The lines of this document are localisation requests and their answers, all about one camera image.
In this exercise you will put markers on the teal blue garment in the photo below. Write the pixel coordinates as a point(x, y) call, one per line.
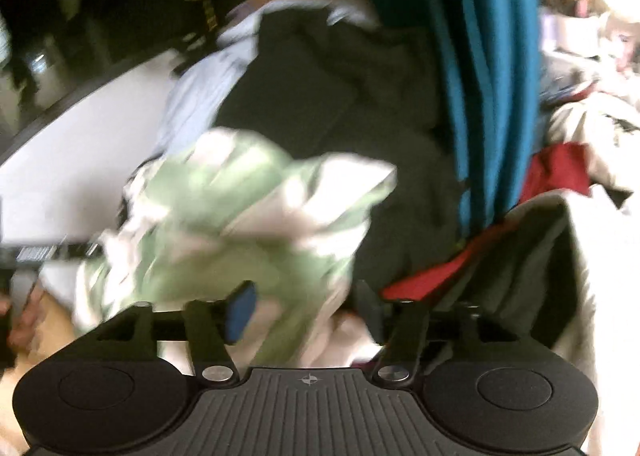
point(480, 61)

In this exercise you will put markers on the white cloth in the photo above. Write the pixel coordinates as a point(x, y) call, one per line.
point(610, 286)

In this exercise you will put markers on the dark green garment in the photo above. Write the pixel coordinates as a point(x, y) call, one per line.
point(340, 101)

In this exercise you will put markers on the red cloth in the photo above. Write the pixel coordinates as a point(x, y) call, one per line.
point(555, 171)

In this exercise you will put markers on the light blue cloth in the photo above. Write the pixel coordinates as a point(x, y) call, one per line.
point(200, 86)

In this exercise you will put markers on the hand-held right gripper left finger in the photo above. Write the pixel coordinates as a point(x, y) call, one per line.
point(242, 311)

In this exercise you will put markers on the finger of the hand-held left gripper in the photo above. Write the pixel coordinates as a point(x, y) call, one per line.
point(82, 248)

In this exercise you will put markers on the beige green leaf print shirt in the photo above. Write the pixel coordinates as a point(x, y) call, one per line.
point(240, 216)

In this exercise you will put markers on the dark grey cloth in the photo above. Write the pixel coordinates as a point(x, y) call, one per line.
point(525, 276)

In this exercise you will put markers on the person's left hand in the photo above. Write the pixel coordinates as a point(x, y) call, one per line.
point(25, 326)

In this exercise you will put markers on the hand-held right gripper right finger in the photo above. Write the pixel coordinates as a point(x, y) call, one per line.
point(369, 308)

